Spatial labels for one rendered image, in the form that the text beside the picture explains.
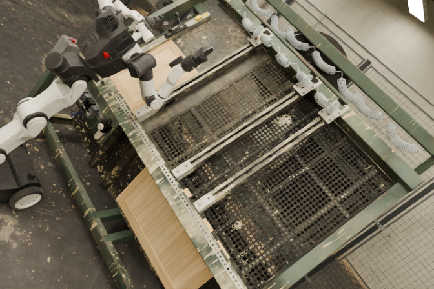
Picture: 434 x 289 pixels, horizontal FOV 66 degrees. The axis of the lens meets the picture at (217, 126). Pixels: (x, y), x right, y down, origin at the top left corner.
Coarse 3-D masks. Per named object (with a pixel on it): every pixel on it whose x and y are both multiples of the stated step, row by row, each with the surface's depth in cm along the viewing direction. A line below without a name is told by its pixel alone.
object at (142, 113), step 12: (252, 36) 250; (240, 48) 250; (252, 48) 249; (228, 60) 247; (240, 60) 252; (204, 72) 243; (216, 72) 245; (180, 84) 239; (192, 84) 239; (168, 96) 239; (180, 96) 241; (144, 108) 232
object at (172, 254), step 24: (144, 168) 248; (144, 192) 246; (144, 216) 244; (168, 216) 234; (144, 240) 242; (168, 240) 232; (168, 264) 230; (192, 264) 221; (168, 288) 228; (192, 288) 219
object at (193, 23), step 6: (204, 18) 269; (210, 18) 274; (186, 24) 268; (192, 24) 267; (198, 24) 271; (186, 30) 268; (162, 36) 264; (174, 36) 265; (156, 42) 262; (162, 42) 262; (144, 48) 260; (150, 48) 260
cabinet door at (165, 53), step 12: (156, 48) 262; (168, 48) 261; (156, 60) 257; (168, 60) 256; (120, 72) 254; (156, 72) 252; (168, 72) 251; (192, 72) 250; (120, 84) 249; (132, 84) 249; (156, 84) 247; (132, 96) 244; (132, 108) 239
